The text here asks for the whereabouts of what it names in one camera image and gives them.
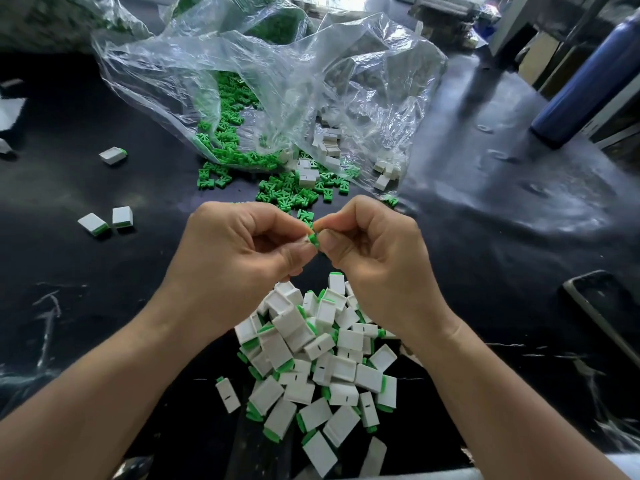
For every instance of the plastic bag full of green pieces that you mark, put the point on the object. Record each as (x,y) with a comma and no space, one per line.
(275,20)

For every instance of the person's right hand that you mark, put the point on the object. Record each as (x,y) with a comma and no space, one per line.
(390,260)

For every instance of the grey machine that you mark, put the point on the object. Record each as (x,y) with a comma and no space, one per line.
(450,10)

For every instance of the green plastic part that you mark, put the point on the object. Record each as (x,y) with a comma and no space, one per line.
(313,238)

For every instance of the assembled white-green part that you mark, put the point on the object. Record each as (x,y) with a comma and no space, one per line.
(122,217)
(113,155)
(229,395)
(5,147)
(94,224)

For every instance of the blue cylinder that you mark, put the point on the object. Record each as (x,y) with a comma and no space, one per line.
(590,85)

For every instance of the heap of white caps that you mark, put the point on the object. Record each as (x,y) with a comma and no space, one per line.
(325,145)

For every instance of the large bag of assembled pieces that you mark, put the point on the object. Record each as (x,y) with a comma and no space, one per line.
(58,20)

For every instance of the person's right forearm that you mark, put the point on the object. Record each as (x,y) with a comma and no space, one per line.
(520,405)

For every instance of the person's left forearm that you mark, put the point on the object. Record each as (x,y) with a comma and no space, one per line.
(95,405)

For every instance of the black smartphone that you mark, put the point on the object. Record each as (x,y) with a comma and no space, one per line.
(605,315)

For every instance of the white metal frame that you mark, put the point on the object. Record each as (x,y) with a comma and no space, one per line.
(512,17)

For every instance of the pile of assembled white-green pieces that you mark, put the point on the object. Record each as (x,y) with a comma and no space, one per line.
(315,375)

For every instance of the white paper sheet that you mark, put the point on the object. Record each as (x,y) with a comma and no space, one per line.
(9,113)

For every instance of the person's left hand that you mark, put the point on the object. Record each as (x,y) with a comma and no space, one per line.
(235,265)

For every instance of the brown cardboard box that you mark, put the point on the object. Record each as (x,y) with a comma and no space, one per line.
(540,57)

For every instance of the pile of green clips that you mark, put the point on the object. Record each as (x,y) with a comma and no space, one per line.
(230,135)

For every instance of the clear plastic bag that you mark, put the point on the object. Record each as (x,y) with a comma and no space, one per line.
(385,75)

